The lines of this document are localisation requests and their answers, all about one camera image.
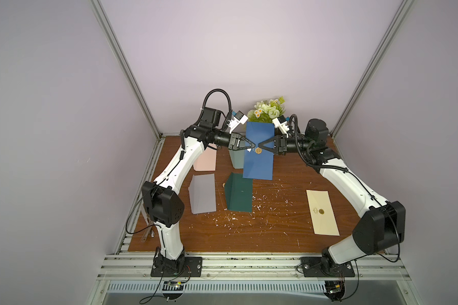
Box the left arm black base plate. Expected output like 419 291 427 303
150 255 203 278

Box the aluminium rail frame front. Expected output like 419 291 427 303
97 252 411 280

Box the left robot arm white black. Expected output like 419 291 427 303
141 125 256 275

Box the pink envelope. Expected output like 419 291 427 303
193 146 217 172

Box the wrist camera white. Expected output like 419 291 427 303
272 115 290 137
228 111 248 133

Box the mint green envelope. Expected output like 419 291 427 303
229 150 246 169

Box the dark green envelope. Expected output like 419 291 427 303
224 172 253 213

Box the navy blue envelope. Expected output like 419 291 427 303
243 122 275 180

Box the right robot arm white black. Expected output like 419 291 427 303
258 114 406 277

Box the artificial green flower plant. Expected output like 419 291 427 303
247 97 286 123

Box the grey envelope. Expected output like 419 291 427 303
188 174 216 214

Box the cream yellow envelope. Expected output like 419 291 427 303
306 190 340 236

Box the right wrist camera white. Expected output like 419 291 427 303
272 115 290 137

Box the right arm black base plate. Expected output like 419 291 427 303
300 256 355 278

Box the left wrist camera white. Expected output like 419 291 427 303
228 111 248 133

